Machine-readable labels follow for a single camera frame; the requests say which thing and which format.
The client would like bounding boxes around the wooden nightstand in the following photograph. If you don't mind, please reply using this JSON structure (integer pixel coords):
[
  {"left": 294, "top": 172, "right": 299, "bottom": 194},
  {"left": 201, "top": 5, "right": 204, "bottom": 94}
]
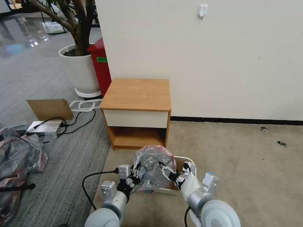
[{"left": 99, "top": 78, "right": 172, "bottom": 151}]

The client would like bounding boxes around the black floor cable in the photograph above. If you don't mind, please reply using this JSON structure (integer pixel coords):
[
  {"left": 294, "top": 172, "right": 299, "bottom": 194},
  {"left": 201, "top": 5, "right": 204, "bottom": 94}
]
[{"left": 56, "top": 108, "right": 97, "bottom": 138}]

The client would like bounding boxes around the white plant pot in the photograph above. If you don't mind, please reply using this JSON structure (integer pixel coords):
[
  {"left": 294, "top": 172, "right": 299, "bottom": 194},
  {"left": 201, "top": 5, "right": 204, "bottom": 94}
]
[{"left": 58, "top": 44, "right": 103, "bottom": 94}]

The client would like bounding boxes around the white nightstand drawer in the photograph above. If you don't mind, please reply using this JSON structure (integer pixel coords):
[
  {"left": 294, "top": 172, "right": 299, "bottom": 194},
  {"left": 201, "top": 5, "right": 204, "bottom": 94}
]
[{"left": 103, "top": 109, "right": 169, "bottom": 128}]

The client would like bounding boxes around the white wall hook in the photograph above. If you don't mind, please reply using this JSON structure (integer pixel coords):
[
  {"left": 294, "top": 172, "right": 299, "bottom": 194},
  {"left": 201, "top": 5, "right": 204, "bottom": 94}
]
[{"left": 197, "top": 4, "right": 209, "bottom": 20}]

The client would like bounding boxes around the translucent grey pink garbage bag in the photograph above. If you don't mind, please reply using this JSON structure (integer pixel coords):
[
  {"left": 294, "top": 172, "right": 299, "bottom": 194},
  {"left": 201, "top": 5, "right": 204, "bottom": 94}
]
[{"left": 132, "top": 144, "right": 177, "bottom": 194}]

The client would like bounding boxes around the black rod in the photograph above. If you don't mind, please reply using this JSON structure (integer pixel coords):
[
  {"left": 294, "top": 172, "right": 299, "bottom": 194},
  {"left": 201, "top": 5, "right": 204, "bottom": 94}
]
[{"left": 0, "top": 183, "right": 36, "bottom": 192}]

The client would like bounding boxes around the white wire frame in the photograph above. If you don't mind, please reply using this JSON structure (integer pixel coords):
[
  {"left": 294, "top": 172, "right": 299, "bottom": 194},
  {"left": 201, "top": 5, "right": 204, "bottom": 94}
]
[{"left": 70, "top": 99, "right": 103, "bottom": 113}]

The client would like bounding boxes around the pile of plastic bags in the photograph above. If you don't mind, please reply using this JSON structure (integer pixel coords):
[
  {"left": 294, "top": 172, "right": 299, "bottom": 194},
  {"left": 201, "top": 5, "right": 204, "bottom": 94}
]
[{"left": 0, "top": 127, "right": 50, "bottom": 221}]

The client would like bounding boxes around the white blue box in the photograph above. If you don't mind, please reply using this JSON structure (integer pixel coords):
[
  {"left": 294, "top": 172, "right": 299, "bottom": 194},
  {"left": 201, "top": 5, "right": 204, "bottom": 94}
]
[{"left": 42, "top": 20, "right": 65, "bottom": 34}]

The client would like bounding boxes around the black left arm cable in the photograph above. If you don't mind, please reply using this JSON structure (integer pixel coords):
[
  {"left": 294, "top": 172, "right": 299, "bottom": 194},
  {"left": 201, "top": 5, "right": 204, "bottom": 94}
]
[{"left": 82, "top": 168, "right": 119, "bottom": 211}]

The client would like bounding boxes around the white pot saucer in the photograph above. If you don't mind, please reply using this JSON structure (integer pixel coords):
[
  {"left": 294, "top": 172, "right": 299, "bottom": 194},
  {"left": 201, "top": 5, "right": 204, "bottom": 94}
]
[{"left": 75, "top": 88, "right": 103, "bottom": 98}]

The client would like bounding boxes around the silver flat device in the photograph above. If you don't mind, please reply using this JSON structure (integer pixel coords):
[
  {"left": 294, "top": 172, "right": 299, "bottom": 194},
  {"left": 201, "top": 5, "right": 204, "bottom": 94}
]
[{"left": 25, "top": 120, "right": 62, "bottom": 136}]

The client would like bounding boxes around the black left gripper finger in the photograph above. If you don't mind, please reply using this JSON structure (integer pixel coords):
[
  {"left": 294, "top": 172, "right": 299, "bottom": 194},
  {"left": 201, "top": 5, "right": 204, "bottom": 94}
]
[
  {"left": 129, "top": 163, "right": 142, "bottom": 178},
  {"left": 126, "top": 176, "right": 142, "bottom": 186}
]

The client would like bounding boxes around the red box with green label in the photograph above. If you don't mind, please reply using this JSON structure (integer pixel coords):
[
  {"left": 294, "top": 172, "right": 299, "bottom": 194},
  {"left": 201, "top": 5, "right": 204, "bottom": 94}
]
[{"left": 86, "top": 37, "right": 112, "bottom": 99}]

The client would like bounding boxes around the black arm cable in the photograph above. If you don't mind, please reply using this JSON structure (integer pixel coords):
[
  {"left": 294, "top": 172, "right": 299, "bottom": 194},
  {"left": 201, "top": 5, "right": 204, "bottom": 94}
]
[
  {"left": 82, "top": 168, "right": 119, "bottom": 211},
  {"left": 184, "top": 205, "right": 193, "bottom": 227}
]

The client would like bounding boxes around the brown tree trunk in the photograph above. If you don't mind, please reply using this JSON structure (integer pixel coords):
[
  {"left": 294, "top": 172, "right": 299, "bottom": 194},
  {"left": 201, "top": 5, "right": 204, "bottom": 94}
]
[{"left": 28, "top": 0, "right": 96, "bottom": 57}]

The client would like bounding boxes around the white trash can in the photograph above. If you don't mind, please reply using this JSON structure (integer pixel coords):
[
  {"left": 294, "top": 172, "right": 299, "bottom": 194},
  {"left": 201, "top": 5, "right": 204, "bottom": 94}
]
[{"left": 151, "top": 155, "right": 197, "bottom": 196}]

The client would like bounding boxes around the brown cardboard sheet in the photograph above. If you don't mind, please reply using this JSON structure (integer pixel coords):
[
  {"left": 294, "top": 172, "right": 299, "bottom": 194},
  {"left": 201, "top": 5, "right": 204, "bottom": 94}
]
[{"left": 26, "top": 98, "right": 74, "bottom": 122}]

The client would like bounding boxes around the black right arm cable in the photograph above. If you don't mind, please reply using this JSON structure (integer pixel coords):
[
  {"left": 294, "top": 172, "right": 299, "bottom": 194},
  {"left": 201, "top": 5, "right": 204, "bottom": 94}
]
[{"left": 184, "top": 205, "right": 193, "bottom": 227}]

